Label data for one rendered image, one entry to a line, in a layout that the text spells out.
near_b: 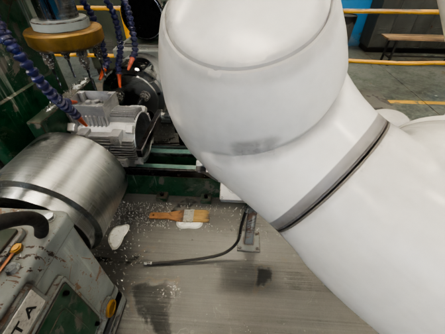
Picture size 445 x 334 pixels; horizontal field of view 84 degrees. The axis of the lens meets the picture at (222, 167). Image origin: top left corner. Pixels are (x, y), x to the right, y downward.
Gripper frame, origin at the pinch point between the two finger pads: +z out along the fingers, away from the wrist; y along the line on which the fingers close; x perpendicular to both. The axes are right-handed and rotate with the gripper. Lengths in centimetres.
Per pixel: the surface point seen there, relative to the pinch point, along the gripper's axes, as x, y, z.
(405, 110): -139, -209, 240
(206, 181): -4.9, 9.7, 34.3
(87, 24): -38, 39, 1
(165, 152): -15.6, 26.0, 37.3
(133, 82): -41, 40, 32
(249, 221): 7.9, -4.3, 20.1
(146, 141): -15.2, 28.4, 23.6
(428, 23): -357, -334, 334
